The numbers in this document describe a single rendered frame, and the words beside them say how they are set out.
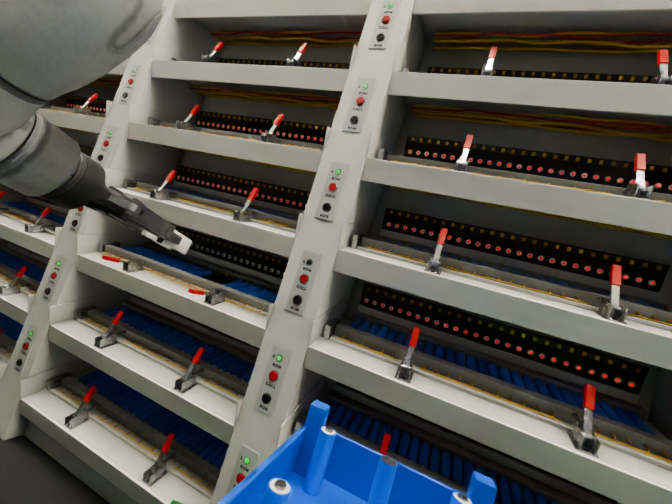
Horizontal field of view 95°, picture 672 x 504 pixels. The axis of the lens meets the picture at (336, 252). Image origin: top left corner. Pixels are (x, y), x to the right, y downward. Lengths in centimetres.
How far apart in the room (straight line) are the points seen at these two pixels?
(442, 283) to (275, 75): 61
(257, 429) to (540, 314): 53
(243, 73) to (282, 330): 63
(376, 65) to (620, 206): 51
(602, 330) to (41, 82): 74
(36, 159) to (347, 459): 48
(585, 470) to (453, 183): 47
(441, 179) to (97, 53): 51
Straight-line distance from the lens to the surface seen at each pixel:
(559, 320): 59
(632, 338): 63
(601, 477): 64
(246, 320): 67
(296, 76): 83
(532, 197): 62
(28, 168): 49
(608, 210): 65
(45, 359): 115
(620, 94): 73
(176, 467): 91
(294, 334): 62
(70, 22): 40
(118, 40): 41
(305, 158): 70
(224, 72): 95
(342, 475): 43
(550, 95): 71
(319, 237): 62
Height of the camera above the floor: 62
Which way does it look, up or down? 5 degrees up
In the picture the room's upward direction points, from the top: 17 degrees clockwise
